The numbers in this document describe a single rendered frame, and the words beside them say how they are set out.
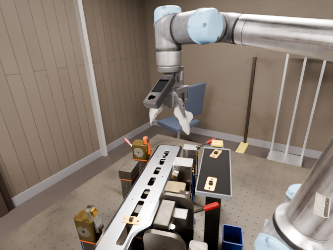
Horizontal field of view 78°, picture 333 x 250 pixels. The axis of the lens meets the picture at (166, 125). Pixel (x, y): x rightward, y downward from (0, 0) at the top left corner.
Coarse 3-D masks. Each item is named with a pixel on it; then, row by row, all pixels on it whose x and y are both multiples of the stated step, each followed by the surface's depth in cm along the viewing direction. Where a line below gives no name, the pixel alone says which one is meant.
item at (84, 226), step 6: (84, 210) 89; (78, 216) 87; (84, 216) 86; (78, 222) 85; (84, 222) 84; (90, 222) 83; (78, 228) 86; (84, 228) 85; (90, 228) 84; (78, 234) 88; (84, 234) 87; (90, 234) 86; (96, 234) 87; (84, 240) 89; (90, 240) 87; (96, 240) 87; (84, 246) 91; (90, 246) 90
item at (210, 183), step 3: (210, 177) 88; (207, 180) 87; (210, 180) 85; (213, 180) 86; (216, 180) 86; (207, 183) 85; (210, 183) 84; (213, 183) 85; (207, 186) 83; (210, 186) 83; (213, 186) 83; (207, 189) 81; (210, 189) 81; (213, 189) 81
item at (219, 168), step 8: (208, 152) 108; (224, 152) 108; (208, 160) 101; (216, 160) 101; (224, 160) 101; (208, 168) 95; (216, 168) 95; (224, 168) 95; (200, 176) 90; (208, 176) 90; (216, 176) 89; (224, 176) 89; (200, 184) 85; (216, 184) 85; (224, 184) 84; (216, 192) 80; (224, 192) 80
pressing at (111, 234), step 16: (160, 160) 133; (144, 176) 118; (160, 176) 117; (128, 192) 106; (160, 192) 105; (128, 208) 96; (144, 208) 95; (112, 224) 88; (144, 224) 87; (112, 240) 81; (128, 240) 80
